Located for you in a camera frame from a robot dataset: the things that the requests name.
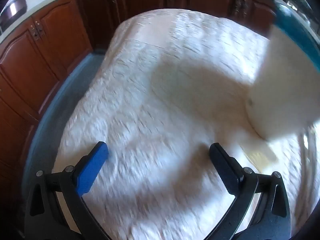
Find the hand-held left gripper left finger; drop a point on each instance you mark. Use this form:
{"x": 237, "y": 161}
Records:
{"x": 93, "y": 167}

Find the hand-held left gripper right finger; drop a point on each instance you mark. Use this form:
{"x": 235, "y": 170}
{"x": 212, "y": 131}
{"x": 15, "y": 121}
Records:
{"x": 225, "y": 170}

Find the white teal utensil holder cup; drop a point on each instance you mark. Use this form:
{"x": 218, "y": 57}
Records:
{"x": 282, "y": 85}

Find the white quilted tablecloth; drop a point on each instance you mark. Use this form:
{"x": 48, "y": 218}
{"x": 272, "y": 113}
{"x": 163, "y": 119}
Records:
{"x": 155, "y": 120}

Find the brown wooden base cabinets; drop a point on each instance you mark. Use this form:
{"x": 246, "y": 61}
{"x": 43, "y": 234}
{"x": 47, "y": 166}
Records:
{"x": 32, "y": 62}

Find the black countertop appliance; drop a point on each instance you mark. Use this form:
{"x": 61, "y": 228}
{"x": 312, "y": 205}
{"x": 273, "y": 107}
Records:
{"x": 15, "y": 7}

